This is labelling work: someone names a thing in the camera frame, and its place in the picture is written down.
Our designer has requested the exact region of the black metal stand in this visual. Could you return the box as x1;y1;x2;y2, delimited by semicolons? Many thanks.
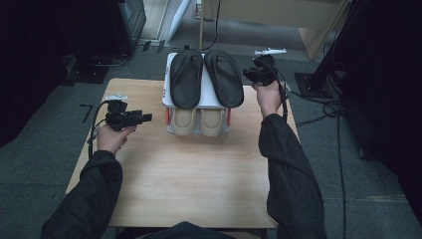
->
294;0;361;100

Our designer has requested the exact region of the straight black floor cable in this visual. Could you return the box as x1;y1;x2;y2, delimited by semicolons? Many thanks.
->
335;113;348;239

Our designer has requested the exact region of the right hand-held gripper cable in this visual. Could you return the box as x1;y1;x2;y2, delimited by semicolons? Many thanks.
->
265;59;289;123

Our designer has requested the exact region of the white shoe rack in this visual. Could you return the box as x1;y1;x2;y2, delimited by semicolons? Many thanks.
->
161;52;233;136

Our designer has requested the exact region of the cream clog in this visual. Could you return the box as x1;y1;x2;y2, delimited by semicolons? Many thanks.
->
169;108;199;136
198;108;227;137

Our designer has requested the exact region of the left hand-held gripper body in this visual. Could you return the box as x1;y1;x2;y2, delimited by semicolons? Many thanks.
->
104;94;137;132

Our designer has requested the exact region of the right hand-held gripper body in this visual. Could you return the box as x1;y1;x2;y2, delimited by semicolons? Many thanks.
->
253;48;288;87

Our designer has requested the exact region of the left hand-held gripper cable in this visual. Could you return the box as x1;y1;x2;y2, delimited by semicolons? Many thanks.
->
87;101;110;160

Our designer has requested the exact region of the white board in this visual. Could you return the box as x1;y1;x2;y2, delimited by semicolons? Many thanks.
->
167;0;192;43

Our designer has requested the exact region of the person's left hand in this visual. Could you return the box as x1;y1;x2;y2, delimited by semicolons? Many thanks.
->
97;123;137;156

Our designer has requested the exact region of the dark cabinet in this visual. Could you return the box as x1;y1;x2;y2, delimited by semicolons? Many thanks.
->
108;0;147;58

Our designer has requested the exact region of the person's dark clothed torso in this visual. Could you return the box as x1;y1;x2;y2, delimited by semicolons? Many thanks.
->
115;221;267;239

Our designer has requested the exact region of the black stand base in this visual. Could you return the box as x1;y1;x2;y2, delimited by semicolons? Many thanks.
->
66;54;110;85

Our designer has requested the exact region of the black hanging cable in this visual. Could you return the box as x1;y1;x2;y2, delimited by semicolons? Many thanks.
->
202;0;222;52

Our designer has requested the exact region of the person's right hand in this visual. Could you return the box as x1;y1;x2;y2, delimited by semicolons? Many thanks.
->
251;81;283;119

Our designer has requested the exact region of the looped black floor cable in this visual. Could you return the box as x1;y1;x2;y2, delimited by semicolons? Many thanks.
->
287;89;342;128

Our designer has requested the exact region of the black slipper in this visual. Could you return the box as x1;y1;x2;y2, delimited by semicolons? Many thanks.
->
203;49;246;110
169;49;204;111

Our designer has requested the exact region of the hand-held gripper cable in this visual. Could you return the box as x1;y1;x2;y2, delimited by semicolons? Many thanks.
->
265;59;289;123
87;101;110;160

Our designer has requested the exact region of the light wooden furniture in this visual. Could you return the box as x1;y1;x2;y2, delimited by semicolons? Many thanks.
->
198;0;352;61

